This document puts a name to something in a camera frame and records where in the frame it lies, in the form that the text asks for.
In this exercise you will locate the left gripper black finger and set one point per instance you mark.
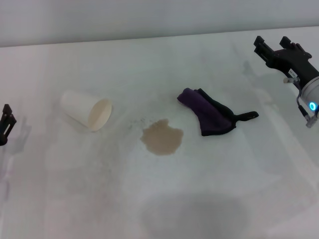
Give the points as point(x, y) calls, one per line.
point(7, 119)

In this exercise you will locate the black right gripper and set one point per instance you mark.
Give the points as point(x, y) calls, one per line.
point(296, 64)

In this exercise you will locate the white paper cup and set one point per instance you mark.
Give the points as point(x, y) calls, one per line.
point(79, 107)

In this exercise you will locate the purple rag with black edge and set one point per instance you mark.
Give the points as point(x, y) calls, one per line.
point(204, 109)

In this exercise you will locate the brown water stain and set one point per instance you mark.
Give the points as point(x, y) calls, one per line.
point(162, 138)

